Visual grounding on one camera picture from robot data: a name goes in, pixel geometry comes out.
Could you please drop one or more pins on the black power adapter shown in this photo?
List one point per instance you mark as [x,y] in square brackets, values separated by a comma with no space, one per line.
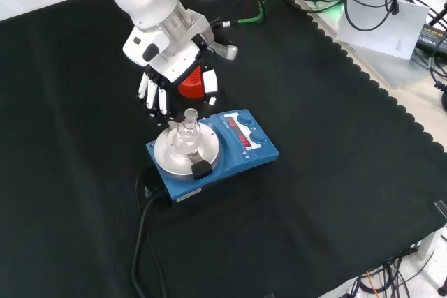
[431,37]

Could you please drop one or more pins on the clear glass round-bottom flask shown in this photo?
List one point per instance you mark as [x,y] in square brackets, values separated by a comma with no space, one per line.
[187,135]

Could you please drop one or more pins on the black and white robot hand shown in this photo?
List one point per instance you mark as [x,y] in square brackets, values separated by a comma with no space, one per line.
[171,64]

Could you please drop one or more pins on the black bench cloth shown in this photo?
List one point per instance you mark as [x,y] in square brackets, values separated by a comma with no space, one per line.
[244,172]

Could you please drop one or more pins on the heater with blue base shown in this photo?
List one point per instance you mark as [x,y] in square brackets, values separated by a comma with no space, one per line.
[209,148]

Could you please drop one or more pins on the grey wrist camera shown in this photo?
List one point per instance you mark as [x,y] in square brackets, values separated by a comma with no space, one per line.
[227,50]

